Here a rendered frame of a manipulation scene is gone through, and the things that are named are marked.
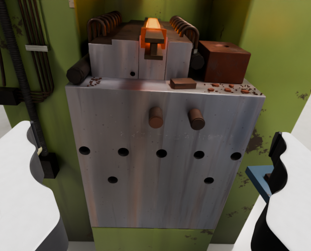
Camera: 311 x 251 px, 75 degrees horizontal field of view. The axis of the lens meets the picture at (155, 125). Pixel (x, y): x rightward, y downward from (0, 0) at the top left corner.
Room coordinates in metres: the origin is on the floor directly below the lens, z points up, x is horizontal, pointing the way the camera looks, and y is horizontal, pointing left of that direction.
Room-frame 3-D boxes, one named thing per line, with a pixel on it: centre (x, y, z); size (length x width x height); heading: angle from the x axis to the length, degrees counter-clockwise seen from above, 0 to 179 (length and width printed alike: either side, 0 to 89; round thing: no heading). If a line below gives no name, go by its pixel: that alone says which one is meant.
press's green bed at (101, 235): (0.63, 0.00, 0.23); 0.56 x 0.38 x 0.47; 3
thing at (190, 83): (0.38, -0.05, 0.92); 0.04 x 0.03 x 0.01; 105
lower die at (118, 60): (0.62, 0.05, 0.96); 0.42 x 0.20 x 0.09; 3
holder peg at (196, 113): (0.33, -0.08, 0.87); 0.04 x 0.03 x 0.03; 3
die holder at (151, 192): (0.63, 0.00, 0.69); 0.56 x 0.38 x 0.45; 3
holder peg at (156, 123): (0.33, 0.00, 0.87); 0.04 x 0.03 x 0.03; 3
